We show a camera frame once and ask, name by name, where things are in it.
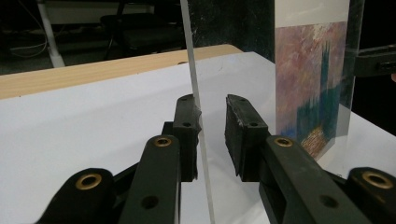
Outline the white stand pole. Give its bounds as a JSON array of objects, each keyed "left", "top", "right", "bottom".
[{"left": 36, "top": 0, "right": 66, "bottom": 69}]

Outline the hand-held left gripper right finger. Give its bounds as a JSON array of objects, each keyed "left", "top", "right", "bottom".
[{"left": 224, "top": 93, "right": 372, "bottom": 224}]

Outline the white table cover sheet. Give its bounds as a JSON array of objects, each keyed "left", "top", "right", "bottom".
[{"left": 0, "top": 50, "right": 396, "bottom": 224}]

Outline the painting print card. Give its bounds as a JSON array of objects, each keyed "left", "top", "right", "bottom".
[{"left": 275, "top": 0, "right": 351, "bottom": 161}]

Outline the black chair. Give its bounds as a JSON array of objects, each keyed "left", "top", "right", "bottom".
[{"left": 100, "top": 0, "right": 188, "bottom": 61}]

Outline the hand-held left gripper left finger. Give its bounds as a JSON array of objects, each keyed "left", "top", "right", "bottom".
[{"left": 118, "top": 93, "right": 202, "bottom": 224}]

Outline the white cable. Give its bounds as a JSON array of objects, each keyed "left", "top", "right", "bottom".
[{"left": 8, "top": 0, "right": 50, "bottom": 60}]

